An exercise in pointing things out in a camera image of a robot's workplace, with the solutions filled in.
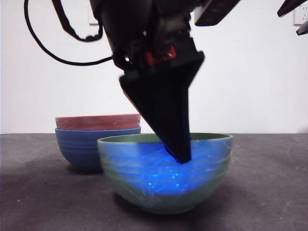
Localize red ribbed bowl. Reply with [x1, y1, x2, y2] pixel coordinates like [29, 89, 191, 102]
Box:
[54, 114, 142, 131]

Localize green ribbed bowl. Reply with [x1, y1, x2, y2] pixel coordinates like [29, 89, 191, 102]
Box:
[97, 133, 234, 215]

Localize blue ribbed bowl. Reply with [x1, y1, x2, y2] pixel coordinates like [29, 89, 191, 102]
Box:
[54, 127, 142, 173]

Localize white wall socket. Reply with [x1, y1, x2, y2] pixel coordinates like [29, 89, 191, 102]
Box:
[89, 3, 101, 26]
[293, 4, 308, 26]

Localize left wrist grey camera box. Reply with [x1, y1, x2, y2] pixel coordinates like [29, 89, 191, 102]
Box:
[194, 0, 242, 26]

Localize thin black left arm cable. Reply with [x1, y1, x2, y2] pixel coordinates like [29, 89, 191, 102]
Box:
[23, 0, 114, 66]

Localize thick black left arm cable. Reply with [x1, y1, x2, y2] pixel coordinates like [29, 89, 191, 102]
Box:
[51, 0, 104, 42]

